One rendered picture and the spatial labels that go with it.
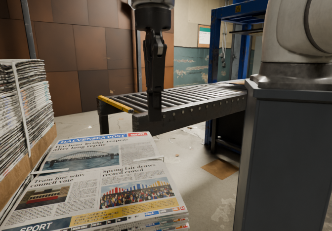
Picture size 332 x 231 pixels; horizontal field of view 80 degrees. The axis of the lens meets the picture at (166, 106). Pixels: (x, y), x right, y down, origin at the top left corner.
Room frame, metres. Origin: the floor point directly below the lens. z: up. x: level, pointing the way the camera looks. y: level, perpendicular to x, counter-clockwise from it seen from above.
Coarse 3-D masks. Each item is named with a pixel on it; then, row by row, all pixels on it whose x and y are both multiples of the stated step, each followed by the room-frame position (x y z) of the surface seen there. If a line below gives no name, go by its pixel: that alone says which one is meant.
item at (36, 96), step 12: (12, 60) 0.44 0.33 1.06; (24, 60) 0.44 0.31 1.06; (36, 60) 0.50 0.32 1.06; (24, 72) 0.43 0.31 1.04; (36, 72) 0.49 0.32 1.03; (24, 84) 0.43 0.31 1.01; (36, 84) 0.47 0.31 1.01; (48, 84) 0.55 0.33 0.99; (24, 96) 0.41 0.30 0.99; (36, 96) 0.47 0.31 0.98; (48, 96) 0.54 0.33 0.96; (36, 108) 0.45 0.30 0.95; (48, 108) 0.52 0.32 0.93; (36, 120) 0.43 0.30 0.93; (48, 120) 0.50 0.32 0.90; (36, 132) 0.42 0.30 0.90
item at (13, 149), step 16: (0, 80) 0.34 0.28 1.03; (0, 96) 0.32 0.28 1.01; (0, 112) 0.31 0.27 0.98; (0, 128) 0.31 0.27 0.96; (16, 128) 0.34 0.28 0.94; (0, 144) 0.29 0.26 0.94; (16, 144) 0.33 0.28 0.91; (0, 160) 0.28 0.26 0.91; (16, 160) 0.33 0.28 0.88; (0, 176) 0.28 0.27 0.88
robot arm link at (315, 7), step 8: (312, 0) 0.39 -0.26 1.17; (320, 0) 0.37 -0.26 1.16; (328, 0) 0.35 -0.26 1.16; (312, 8) 0.38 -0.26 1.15; (320, 8) 0.36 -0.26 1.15; (328, 8) 0.35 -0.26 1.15; (304, 16) 0.40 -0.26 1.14; (312, 16) 0.38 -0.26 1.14; (320, 16) 0.36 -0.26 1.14; (328, 16) 0.35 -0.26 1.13; (304, 24) 0.40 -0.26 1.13; (312, 24) 0.38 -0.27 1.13; (320, 24) 0.36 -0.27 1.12; (328, 24) 0.35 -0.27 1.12; (312, 32) 0.39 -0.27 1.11; (320, 32) 0.37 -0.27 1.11; (328, 32) 0.35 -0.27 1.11; (312, 40) 0.40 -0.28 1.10; (320, 40) 0.38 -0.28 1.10; (328, 40) 0.36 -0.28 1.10; (320, 48) 0.40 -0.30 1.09; (328, 48) 0.38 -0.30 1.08
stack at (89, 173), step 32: (64, 160) 0.42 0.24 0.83; (96, 160) 0.43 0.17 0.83; (128, 160) 0.43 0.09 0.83; (160, 160) 0.43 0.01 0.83; (32, 192) 0.31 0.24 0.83; (64, 192) 0.31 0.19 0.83; (96, 192) 0.31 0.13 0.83; (128, 192) 0.31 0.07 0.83; (160, 192) 0.31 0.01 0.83; (0, 224) 0.25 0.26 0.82; (32, 224) 0.24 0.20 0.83; (64, 224) 0.24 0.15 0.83; (96, 224) 0.24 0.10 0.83; (128, 224) 0.24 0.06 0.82; (160, 224) 0.25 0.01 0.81
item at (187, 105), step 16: (224, 96) 1.34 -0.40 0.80; (240, 96) 1.37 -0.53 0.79; (144, 112) 0.94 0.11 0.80; (176, 112) 1.01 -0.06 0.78; (192, 112) 1.08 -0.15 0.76; (208, 112) 1.17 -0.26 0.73; (224, 112) 1.27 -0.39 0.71; (144, 128) 0.89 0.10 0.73; (160, 128) 0.94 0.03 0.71; (176, 128) 1.01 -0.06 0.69
